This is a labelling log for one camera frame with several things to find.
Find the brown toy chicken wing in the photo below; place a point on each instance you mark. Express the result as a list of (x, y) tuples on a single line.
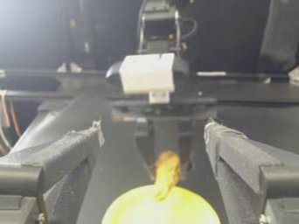
[(168, 172)]

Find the yellow plate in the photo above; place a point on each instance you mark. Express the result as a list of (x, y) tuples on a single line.
[(162, 211)]

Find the black fabric cover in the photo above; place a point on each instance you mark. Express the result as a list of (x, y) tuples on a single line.
[(280, 35)]

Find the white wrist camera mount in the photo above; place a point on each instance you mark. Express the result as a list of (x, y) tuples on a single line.
[(145, 73)]

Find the black metal frame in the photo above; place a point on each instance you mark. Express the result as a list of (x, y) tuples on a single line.
[(38, 73)]

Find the white frame bracket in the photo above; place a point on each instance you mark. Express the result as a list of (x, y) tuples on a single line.
[(69, 68)]

